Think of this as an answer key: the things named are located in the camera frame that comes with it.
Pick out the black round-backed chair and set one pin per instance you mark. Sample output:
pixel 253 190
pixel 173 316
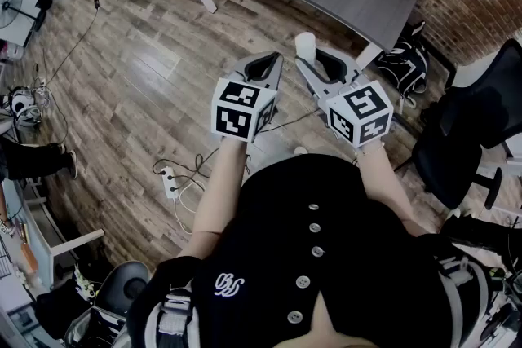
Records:
pixel 122 289

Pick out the person's white shoe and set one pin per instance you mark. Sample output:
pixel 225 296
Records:
pixel 301 151

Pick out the white power strip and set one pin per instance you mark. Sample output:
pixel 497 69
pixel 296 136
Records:
pixel 169 182

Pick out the white roll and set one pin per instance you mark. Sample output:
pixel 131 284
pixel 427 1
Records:
pixel 305 45

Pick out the black white panda bag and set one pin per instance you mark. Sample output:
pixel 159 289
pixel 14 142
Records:
pixel 20 106

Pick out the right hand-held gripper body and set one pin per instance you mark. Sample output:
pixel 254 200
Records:
pixel 359 114

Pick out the person's black buttoned shirt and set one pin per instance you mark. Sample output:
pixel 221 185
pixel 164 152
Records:
pixel 306 191

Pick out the black office chair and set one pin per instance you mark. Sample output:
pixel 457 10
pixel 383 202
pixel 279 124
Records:
pixel 452 151

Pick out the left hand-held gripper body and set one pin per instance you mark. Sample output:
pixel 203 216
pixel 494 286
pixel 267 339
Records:
pixel 234 110

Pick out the black white backpack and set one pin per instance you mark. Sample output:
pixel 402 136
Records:
pixel 403 63

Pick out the person's left forearm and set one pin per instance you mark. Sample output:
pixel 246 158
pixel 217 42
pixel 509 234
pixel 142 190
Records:
pixel 216 183

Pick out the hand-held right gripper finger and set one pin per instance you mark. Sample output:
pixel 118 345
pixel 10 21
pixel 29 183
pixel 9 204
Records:
pixel 316 79
pixel 350 67

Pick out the person's right forearm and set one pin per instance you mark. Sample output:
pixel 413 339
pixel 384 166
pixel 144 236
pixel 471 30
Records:
pixel 385 183

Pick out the black standing fan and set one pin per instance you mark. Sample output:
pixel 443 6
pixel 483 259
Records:
pixel 10 6

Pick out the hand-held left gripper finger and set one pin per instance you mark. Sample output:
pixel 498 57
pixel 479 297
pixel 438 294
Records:
pixel 277 73
pixel 244 65

